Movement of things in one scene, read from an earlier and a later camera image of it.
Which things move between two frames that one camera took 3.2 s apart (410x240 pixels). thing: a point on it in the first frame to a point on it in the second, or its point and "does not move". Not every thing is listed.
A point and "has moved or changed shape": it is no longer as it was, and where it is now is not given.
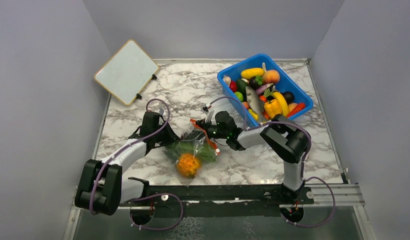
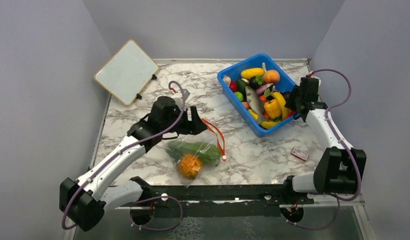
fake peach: x=271 y=76 does not move
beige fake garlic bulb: x=227 y=79 does not move
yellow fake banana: x=283 y=102 does not move
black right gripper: x=202 y=123 to x=290 y=102
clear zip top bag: x=194 y=150 has moved or changed shape
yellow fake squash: x=247 y=73 does not move
